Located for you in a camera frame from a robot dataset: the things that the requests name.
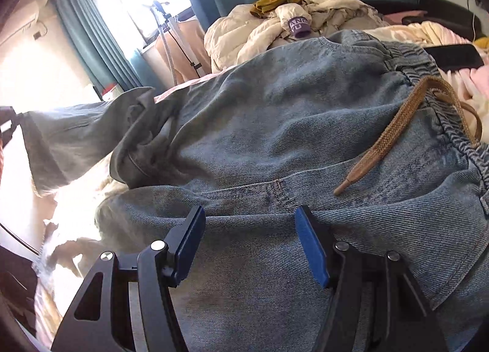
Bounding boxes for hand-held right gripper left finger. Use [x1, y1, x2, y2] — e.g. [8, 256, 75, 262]
[51, 206, 207, 352]

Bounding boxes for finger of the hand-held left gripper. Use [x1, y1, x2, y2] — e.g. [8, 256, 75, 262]
[0, 105, 21, 139]

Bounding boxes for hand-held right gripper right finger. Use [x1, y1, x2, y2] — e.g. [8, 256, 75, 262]
[295, 205, 448, 352]

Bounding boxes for blue denim pants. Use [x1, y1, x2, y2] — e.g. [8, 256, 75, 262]
[22, 29, 489, 352]

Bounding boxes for brown drawstring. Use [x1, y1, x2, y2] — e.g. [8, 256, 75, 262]
[333, 76, 483, 196]

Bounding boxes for white air conditioner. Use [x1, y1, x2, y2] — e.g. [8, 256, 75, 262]
[0, 2, 41, 49]

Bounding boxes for garment steamer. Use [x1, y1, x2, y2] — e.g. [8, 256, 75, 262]
[142, 1, 203, 87]

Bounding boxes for beige hanging garment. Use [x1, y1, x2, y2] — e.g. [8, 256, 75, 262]
[154, 18, 211, 87]

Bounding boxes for cream down jacket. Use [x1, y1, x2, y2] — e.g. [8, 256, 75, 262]
[204, 0, 391, 75]

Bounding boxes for black phone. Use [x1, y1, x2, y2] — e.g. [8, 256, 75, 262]
[422, 43, 484, 70]

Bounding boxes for pink cloth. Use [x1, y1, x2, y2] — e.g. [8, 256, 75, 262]
[382, 10, 427, 25]

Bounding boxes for mustard yellow garment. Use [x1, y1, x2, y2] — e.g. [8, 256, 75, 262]
[250, 0, 303, 20]

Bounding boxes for black headboard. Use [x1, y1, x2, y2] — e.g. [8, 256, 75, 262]
[366, 0, 488, 30]

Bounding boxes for metal tube frame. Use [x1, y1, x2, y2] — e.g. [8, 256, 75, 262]
[0, 221, 42, 256]

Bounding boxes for white charger cable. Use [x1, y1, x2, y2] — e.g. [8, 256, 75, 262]
[468, 0, 481, 42]

